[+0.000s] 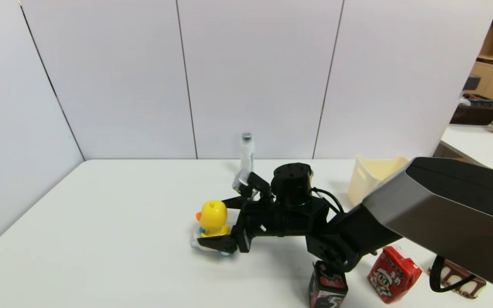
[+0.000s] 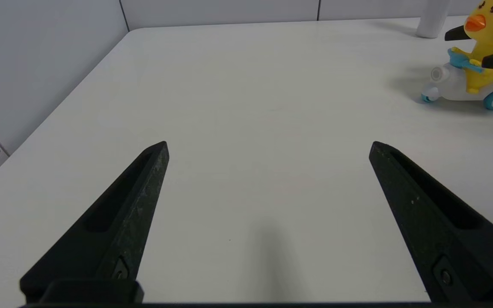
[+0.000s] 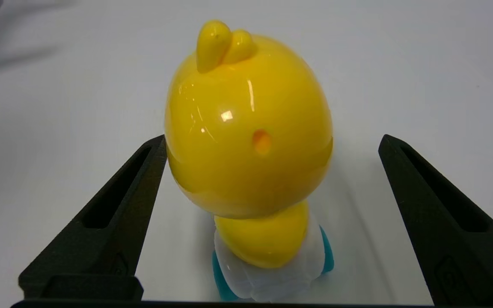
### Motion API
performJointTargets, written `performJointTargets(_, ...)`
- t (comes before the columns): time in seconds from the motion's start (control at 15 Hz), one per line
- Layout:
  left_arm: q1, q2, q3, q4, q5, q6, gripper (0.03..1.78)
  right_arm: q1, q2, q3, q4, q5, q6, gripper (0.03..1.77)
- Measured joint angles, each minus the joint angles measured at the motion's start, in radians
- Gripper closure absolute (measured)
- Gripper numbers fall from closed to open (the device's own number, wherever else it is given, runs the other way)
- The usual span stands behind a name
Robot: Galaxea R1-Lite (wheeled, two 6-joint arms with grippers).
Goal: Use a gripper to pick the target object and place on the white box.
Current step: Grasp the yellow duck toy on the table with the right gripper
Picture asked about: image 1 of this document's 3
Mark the grey device behind partition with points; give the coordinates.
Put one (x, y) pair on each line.
(471, 82)

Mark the white side table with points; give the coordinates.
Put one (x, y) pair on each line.
(477, 147)

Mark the red drink carton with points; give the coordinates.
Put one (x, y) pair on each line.
(394, 273)

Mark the black pink drink carton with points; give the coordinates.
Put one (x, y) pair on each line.
(328, 291)

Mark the chocolate blueberry cake slice toy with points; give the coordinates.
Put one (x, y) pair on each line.
(464, 286)

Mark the cream white plastic box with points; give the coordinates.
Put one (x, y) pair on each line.
(368, 177)

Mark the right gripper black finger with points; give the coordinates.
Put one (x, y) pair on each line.
(221, 244)
(236, 202)

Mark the white bottle grey cap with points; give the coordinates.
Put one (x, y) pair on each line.
(247, 154)

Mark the dark wicker basket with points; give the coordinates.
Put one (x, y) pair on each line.
(477, 113)

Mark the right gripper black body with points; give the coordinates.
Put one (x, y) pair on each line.
(242, 225)

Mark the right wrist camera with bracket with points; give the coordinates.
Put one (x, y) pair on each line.
(253, 182)

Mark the yellow duck scooter toy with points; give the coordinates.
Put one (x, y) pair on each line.
(213, 216)

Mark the right robot arm black grey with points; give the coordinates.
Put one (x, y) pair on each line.
(443, 205)

